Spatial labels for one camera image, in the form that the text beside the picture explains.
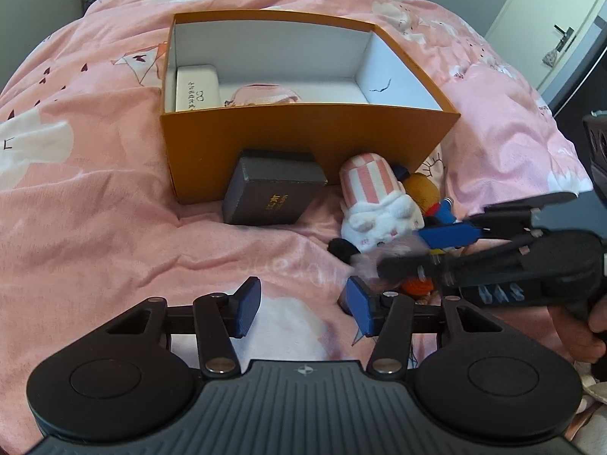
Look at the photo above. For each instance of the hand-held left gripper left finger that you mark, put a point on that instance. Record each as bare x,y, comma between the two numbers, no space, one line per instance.
249,305

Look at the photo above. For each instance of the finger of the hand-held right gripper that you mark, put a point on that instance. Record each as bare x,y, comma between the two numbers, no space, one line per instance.
450,236
412,268

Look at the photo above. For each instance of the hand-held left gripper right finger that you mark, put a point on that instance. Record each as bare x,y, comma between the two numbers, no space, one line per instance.
363,308

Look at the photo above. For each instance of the orange crochet ball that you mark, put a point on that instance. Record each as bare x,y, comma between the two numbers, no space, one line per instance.
417,288

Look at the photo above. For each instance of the orange plush blue sailor suit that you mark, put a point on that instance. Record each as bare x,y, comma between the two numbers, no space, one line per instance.
422,189

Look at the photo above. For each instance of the black pompom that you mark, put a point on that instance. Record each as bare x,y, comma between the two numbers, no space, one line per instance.
341,249

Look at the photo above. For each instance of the white cat plush striped hat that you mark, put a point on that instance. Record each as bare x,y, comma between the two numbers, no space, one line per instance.
374,185

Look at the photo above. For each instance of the dark grey gift box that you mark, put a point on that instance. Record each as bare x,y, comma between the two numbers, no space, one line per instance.
265,199

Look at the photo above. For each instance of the orange cardboard box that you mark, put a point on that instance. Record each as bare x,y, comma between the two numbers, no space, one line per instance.
308,142

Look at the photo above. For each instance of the pink fabric pouch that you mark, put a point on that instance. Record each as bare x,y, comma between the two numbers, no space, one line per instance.
265,95

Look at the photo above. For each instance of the white glasses case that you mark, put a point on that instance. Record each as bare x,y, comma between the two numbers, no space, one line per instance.
197,87

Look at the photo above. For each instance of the person's right hand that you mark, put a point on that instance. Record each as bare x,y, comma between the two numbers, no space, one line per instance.
576,341

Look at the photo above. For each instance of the pink printed blanket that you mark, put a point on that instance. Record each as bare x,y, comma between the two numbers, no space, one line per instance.
95,199

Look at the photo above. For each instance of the white door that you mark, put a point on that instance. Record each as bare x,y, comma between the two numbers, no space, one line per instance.
531,9

